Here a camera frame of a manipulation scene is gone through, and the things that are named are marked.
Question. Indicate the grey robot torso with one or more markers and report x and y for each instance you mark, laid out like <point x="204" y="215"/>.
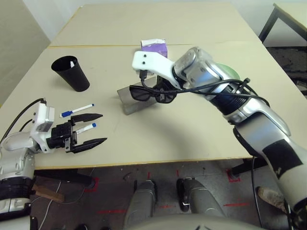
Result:
<point x="192" y="222"/>

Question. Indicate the green plate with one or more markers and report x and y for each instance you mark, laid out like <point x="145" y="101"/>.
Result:
<point x="231" y="70"/>

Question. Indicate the beige side table black frame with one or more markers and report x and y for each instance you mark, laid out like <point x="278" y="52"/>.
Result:
<point x="297" y="14"/>

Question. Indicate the blue marker with round cap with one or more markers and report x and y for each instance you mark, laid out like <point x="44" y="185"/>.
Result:
<point x="86" y="128"/>

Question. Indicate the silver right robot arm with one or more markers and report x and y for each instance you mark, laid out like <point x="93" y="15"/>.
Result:
<point x="251" y="112"/>

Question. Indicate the bystander worn white shoe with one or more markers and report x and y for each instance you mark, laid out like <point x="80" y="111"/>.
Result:
<point x="271" y="197"/>

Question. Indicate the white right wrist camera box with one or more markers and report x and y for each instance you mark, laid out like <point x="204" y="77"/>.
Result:
<point x="153" y="63"/>

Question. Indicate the blue marker with eraser cap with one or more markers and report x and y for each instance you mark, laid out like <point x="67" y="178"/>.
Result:
<point x="76" y="110"/>

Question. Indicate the grey robot leg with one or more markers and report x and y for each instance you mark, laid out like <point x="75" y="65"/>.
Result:
<point x="141" y="203"/>
<point x="201" y="198"/>

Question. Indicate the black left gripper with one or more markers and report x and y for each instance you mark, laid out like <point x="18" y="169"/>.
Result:
<point x="60" y="137"/>

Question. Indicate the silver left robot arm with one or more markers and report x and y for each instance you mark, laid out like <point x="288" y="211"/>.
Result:
<point x="14" y="163"/>

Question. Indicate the grey left robot leg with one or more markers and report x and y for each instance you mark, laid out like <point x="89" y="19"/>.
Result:
<point x="141" y="203"/>

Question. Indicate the brown wooden block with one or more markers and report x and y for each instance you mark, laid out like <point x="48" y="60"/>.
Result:
<point x="50" y="194"/>

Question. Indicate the tapered black cup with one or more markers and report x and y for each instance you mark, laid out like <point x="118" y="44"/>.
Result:
<point x="74" y="76"/>

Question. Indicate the grey glasses case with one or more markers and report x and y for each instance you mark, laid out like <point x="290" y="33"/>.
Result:
<point x="129" y="106"/>

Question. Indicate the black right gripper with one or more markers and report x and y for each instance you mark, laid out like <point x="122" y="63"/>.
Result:
<point x="166" y="86"/>

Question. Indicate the black sunglasses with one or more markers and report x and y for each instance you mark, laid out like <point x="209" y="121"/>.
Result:
<point x="141" y="94"/>

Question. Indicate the purple tissue pack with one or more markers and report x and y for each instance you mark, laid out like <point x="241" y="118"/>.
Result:
<point x="156" y="48"/>

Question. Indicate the grey right robot leg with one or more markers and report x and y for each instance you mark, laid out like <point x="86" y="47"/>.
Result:
<point x="201" y="198"/>

